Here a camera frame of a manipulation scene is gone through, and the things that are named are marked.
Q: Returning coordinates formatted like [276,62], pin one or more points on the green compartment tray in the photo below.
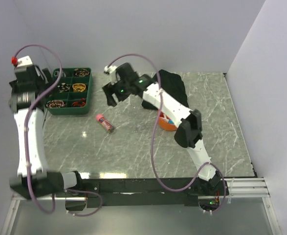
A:
[71,96]

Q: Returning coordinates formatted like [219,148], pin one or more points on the orange black band bundle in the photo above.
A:
[79,103]

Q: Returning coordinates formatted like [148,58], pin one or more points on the aluminium rail frame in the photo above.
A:
[81,143]

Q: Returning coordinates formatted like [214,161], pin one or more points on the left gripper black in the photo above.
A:
[48,77]

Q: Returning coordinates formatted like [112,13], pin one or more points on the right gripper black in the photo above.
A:
[109,89]

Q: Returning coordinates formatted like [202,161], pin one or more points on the brown band bundle top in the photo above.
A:
[81,72]

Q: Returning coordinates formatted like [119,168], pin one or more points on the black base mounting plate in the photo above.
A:
[148,191]

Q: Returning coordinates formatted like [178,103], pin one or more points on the brown white band bundle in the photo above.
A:
[63,87]
[55,104]

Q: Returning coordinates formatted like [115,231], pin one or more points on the brown white band bundle bottom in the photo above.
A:
[55,104]

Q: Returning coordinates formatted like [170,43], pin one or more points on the blue cap white marker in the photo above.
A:
[166,119]

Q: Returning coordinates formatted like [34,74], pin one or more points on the yellow rubber band bundle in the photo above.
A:
[79,87]

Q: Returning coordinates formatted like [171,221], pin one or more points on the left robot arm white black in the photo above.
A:
[33,176]

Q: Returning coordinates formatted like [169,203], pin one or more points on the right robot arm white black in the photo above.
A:
[189,128]

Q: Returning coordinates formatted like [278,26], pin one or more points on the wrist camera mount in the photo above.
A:
[23,62]
[111,72]

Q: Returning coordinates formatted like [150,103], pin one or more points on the black folded cloth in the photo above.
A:
[172,84]

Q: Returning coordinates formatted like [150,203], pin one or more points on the brown white band bundle middle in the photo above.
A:
[63,87]

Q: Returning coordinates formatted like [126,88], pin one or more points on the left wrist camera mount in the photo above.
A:
[23,62]

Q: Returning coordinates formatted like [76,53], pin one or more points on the orange round pen holder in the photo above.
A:
[165,126]

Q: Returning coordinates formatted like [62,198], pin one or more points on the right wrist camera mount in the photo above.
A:
[111,72]

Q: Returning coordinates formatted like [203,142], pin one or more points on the pink cap clear tube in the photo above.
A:
[105,123]

